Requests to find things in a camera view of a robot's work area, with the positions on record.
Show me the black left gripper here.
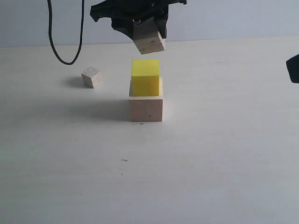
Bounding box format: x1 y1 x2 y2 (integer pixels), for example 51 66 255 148
90 0 187 41

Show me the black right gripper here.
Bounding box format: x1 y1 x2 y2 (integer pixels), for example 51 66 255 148
286 54 299 84

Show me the medium ridged wooden cube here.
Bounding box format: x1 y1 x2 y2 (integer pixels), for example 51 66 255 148
133 18 165 55

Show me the yellow cube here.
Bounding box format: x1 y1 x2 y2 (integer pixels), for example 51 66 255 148
131 59 160 97

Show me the large light wooden cube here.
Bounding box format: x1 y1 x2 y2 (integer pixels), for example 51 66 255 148
128 77 164 122

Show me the small pale wooden cube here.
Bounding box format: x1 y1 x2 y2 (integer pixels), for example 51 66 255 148
81 67 102 89

